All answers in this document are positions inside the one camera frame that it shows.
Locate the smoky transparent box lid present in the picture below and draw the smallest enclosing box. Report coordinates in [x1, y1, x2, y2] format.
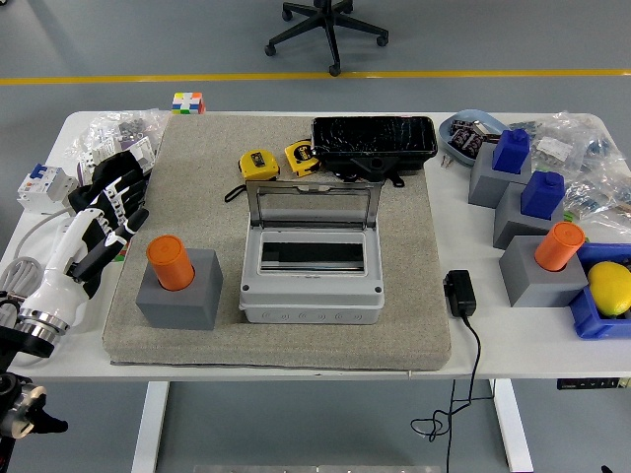
[245, 179, 384, 231]

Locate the black adapter cord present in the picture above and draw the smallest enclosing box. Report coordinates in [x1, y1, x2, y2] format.
[411, 314, 482, 473]

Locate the grey block with round hole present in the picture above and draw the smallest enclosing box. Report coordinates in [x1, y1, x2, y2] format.
[135, 247, 224, 330]

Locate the orange cylinder battery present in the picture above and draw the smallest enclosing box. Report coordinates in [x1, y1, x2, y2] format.
[534, 221, 587, 272]
[146, 235, 195, 292]

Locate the grey electrical junction box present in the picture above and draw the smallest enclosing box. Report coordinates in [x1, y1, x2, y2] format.
[239, 224, 386, 325]

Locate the yellow lemon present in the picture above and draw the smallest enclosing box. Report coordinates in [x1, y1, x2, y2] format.
[588, 261, 631, 317]

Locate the yellow tape measure black print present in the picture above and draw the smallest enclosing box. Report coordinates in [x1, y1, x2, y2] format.
[284, 140, 321, 174]

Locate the light blue oval dish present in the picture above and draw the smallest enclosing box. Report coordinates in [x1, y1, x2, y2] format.
[438, 108, 509, 167]

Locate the blue block with knob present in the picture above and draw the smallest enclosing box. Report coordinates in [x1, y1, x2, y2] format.
[520, 170, 566, 221]
[491, 128, 532, 176]

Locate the clear bag of small parts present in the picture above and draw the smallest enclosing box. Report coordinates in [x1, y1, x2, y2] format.
[63, 108, 172, 171]
[510, 110, 631, 171]
[564, 169, 631, 231]

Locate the black plastic case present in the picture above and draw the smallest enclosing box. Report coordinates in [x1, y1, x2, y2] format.
[310, 115, 439, 189]

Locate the grey block holder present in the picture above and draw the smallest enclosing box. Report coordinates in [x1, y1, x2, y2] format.
[499, 235, 591, 307]
[492, 181, 566, 250]
[467, 142, 534, 207]

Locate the grey-white power strip cable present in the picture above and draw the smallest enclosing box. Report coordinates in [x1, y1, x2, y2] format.
[0, 206, 75, 369]

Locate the black power adapter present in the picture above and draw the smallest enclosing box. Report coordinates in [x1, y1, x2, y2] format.
[442, 269, 477, 318]

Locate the purple black small packet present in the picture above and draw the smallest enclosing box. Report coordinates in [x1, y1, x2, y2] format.
[462, 130, 487, 155]
[451, 117, 473, 149]

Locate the blue plastic bin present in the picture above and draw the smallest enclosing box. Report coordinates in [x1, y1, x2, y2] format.
[569, 242, 631, 340]

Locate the black office chair base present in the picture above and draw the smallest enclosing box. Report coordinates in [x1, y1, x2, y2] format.
[264, 0, 389, 78]

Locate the white blue circuit breaker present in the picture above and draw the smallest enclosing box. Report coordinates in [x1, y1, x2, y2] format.
[18, 164, 80, 216]

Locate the white table leg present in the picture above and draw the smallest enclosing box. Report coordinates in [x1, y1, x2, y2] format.
[492, 378, 534, 473]
[130, 381, 172, 473]

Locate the yellow tape measure with strap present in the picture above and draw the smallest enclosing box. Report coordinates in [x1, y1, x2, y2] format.
[224, 150, 281, 203]

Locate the puzzle cube with white cross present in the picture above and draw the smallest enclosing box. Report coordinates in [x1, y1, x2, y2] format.
[171, 92, 206, 117]

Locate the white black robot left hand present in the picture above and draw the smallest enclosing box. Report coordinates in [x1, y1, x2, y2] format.
[22, 167, 151, 327]

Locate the black table control panel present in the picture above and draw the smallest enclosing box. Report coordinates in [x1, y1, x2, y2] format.
[556, 376, 631, 391]

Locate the grey-brown mat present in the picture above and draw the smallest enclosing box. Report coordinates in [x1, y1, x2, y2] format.
[102, 113, 454, 372]

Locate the silver metal connector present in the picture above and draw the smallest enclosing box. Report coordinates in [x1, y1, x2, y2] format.
[470, 121, 500, 144]

